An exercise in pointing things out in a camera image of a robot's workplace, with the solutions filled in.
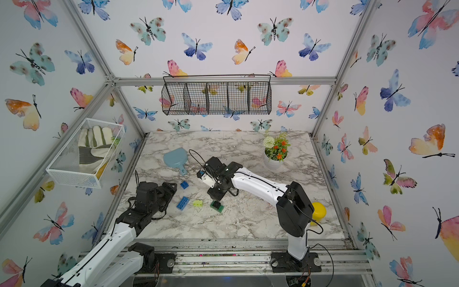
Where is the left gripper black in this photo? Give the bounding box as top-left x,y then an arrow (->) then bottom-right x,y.
149,181 -> 177,217

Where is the green long lego brick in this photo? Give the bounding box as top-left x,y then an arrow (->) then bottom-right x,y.
214,205 -> 224,213

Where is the black small lego brick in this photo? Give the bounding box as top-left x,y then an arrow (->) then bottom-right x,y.
210,200 -> 222,210

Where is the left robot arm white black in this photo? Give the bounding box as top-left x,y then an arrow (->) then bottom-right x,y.
43,181 -> 178,287

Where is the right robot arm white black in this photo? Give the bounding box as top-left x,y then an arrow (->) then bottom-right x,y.
197,157 -> 314,261

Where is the blue long lego brick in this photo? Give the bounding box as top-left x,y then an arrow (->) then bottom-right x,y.
176,196 -> 190,211

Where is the lime green lego brick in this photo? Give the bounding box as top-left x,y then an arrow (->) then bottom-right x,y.
192,200 -> 203,208

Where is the light blue dustpan scoop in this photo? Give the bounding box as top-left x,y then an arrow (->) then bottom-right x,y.
163,148 -> 188,176

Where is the white pot with flowers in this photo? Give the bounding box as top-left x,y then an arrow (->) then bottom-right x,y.
263,132 -> 290,170

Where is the work glove white grey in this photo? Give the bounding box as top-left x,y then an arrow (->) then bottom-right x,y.
78,126 -> 116,174

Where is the yellow cup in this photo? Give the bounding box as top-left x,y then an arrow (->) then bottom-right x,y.
311,202 -> 327,226

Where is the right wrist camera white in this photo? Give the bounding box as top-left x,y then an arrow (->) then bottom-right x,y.
197,171 -> 216,188

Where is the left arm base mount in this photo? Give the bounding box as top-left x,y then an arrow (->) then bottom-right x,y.
122,243 -> 176,275

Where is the white wire wall basket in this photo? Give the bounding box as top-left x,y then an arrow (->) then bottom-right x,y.
46,118 -> 126,189

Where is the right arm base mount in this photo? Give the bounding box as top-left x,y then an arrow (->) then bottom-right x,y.
270,252 -> 322,273

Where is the black wire wall basket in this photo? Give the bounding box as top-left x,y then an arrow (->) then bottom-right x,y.
160,74 -> 272,117

